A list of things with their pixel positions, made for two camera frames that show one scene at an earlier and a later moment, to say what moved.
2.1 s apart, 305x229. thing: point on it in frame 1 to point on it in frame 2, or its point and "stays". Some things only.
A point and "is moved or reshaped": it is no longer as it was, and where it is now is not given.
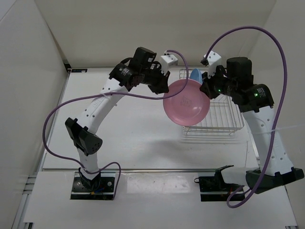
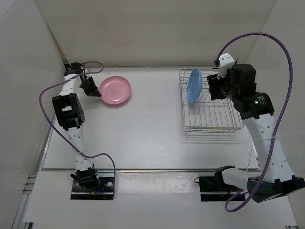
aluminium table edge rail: [156, 170] stays
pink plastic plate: [189, 107] is moved or reshaped
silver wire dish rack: [224, 115] stays
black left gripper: [162, 87] to [93, 91]
